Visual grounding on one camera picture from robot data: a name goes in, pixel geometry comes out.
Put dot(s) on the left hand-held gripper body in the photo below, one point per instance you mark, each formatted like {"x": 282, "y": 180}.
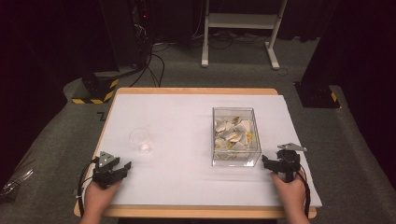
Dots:
{"x": 106, "y": 179}

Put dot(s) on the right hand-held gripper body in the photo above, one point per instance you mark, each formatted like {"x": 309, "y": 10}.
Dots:
{"x": 289, "y": 161}

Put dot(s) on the clear plastic box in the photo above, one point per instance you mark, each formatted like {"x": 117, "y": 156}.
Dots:
{"x": 249, "y": 158}

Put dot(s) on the person's left hand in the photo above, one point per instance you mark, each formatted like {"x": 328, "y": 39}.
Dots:
{"x": 98, "y": 199}

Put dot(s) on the person's right hand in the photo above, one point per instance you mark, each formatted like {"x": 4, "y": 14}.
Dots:
{"x": 291, "y": 196}

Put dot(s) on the clear plastic cup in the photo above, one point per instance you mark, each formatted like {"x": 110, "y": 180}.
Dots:
{"x": 140, "y": 138}

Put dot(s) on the pile of white tea bags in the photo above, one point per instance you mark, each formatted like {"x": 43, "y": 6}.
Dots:
{"x": 233, "y": 133}

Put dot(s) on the white table mat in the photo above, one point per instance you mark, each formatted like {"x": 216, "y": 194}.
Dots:
{"x": 180, "y": 124}

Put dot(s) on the black base with yellow mark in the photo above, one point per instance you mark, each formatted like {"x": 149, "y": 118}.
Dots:
{"x": 317, "y": 96}

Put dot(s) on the black base with hazard stripes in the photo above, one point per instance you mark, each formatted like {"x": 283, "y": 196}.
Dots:
{"x": 99, "y": 87}

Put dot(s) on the clear plastic wrap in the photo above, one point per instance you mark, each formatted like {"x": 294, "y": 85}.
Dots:
{"x": 14, "y": 185}

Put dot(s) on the wooden table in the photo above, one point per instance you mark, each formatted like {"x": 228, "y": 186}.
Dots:
{"x": 193, "y": 90}

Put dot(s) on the black computer tower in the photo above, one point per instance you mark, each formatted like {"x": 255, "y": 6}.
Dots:
{"x": 127, "y": 31}

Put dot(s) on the white metal stand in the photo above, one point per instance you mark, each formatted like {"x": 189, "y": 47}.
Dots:
{"x": 239, "y": 21}

